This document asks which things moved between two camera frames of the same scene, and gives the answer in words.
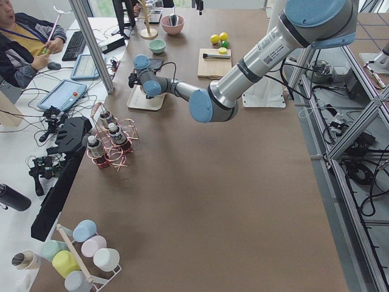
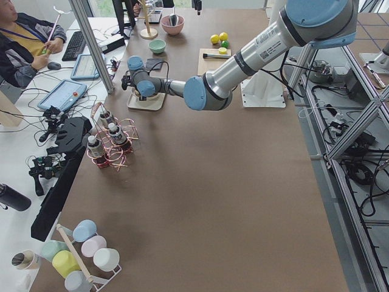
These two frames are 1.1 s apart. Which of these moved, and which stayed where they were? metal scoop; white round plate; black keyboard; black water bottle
Moved: white round plate
Stayed: metal scoop; black keyboard; black water bottle
